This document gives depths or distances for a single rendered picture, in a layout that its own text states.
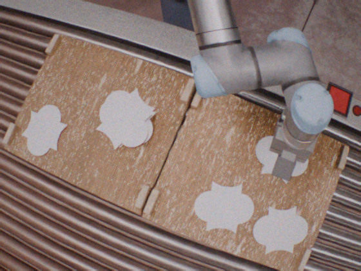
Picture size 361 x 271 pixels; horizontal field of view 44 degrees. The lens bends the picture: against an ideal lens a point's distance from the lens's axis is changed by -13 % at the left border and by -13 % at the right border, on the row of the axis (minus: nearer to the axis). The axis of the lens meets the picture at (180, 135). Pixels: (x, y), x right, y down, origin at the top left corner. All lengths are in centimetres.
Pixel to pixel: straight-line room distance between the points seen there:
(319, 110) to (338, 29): 167
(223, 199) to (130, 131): 26
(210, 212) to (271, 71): 42
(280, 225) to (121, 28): 65
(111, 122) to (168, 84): 17
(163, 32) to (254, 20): 111
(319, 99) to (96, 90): 63
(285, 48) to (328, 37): 156
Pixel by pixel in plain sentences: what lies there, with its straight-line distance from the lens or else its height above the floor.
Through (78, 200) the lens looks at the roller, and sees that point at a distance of 120.
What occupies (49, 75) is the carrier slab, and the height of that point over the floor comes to 94.
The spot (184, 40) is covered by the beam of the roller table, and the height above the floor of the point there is 92.
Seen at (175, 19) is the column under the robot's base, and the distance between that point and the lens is 171.
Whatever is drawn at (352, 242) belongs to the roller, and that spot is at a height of 92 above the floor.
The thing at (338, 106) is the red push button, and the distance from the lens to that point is 125.
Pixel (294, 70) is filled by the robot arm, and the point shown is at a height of 132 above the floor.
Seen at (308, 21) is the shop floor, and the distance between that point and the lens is 241.
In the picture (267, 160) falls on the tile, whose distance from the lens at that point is 116.
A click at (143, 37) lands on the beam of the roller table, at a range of 130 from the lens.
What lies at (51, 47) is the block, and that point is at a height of 96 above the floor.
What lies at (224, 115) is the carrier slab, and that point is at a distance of 119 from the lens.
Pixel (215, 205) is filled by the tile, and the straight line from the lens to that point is 113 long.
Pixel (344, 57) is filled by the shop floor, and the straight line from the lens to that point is 238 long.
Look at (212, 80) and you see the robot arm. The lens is 82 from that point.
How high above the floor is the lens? 207
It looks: 75 degrees down
